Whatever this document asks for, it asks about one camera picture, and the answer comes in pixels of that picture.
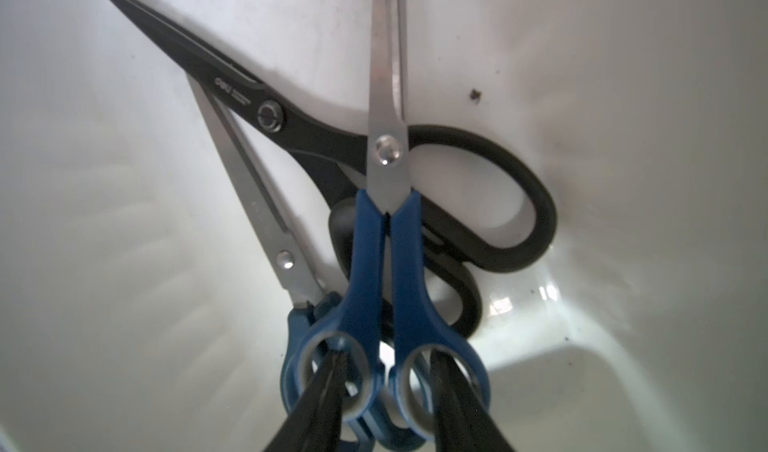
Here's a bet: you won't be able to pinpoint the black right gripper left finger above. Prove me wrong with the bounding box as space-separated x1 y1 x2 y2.
265 351 348 452

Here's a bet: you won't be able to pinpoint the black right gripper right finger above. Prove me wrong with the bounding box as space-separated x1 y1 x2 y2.
430 350 514 452

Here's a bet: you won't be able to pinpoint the blue handled scissors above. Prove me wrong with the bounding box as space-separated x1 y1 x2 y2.
293 0 490 441
187 75 425 451

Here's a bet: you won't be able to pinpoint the large all-black scissors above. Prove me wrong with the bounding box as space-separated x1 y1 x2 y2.
109 0 557 337

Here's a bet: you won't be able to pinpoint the white storage box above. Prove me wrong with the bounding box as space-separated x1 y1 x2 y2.
1 0 767 451

